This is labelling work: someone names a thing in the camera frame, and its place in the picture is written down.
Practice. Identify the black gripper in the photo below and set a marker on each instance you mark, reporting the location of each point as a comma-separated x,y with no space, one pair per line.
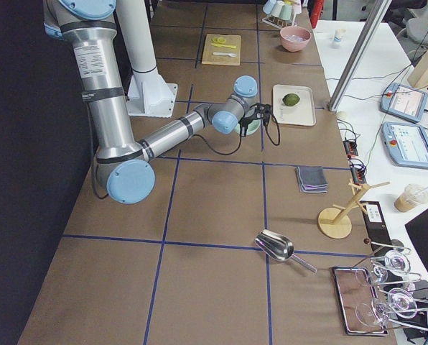
247,122

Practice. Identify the mint green bowl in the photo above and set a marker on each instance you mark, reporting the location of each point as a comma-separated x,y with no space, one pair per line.
252,127

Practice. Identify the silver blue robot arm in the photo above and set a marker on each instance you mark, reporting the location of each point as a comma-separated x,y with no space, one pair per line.
115,57

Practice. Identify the white plastic spoon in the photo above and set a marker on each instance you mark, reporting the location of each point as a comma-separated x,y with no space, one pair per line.
227,54

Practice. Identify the pink bowl of ice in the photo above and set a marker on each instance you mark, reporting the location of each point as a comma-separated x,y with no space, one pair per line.
294,38

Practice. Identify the green lime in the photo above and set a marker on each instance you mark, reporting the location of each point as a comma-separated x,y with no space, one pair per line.
291,99

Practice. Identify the cream rabbit tray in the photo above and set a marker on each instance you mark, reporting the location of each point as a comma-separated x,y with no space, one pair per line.
302,113

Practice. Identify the bamboo cutting board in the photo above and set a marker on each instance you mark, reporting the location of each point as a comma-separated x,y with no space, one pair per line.
209,59

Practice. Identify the yellow plastic knife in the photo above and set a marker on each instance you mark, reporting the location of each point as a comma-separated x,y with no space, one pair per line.
215,44

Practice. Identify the yellow lemon slice upper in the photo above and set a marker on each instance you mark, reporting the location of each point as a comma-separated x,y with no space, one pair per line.
219,40

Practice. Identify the grey folded cloth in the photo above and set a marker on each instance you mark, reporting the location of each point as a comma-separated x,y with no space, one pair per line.
311,179

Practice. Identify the white pillar with base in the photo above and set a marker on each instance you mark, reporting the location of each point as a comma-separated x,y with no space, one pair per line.
149,94

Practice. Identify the white pastel cup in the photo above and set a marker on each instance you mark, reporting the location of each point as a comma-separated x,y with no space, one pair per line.
277,8

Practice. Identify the light blue pastel cup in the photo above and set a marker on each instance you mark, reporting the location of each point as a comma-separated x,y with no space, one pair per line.
268,6

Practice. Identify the green pastel cup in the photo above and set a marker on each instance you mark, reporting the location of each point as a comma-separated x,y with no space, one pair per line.
286,11

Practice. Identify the metal ice scoop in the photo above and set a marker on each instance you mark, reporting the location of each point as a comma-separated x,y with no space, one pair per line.
280,248

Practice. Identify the paper cup on desk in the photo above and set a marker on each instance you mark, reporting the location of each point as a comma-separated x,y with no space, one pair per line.
338,37

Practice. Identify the wooden mug tree stand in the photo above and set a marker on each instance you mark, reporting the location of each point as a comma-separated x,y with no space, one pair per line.
334,222

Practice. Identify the red cylinder object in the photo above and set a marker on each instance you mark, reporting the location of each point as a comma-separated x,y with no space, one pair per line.
316,7

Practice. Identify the far teach pendant tablet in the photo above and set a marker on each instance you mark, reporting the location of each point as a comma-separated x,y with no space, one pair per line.
404,102

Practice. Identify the teach pendant tablet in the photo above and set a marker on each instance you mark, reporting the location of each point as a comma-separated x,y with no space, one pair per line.
404,102
407,144

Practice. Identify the near teach pendant tablet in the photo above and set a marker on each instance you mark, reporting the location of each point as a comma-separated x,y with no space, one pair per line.
407,144

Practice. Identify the black power box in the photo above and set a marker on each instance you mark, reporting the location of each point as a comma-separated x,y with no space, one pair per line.
375,224

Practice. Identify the iced coffee plastic cup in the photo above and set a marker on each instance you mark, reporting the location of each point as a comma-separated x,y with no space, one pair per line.
413,195

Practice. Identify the mirror metal tray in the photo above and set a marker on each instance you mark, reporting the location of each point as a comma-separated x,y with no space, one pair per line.
355,296

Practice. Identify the glass cup rack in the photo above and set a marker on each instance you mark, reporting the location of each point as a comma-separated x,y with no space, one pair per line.
391,275

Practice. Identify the white wire cup rack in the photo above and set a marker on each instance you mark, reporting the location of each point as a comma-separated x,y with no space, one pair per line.
276,22

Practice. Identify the aluminium frame post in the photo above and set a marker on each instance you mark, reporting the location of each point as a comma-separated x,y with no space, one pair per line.
366,35

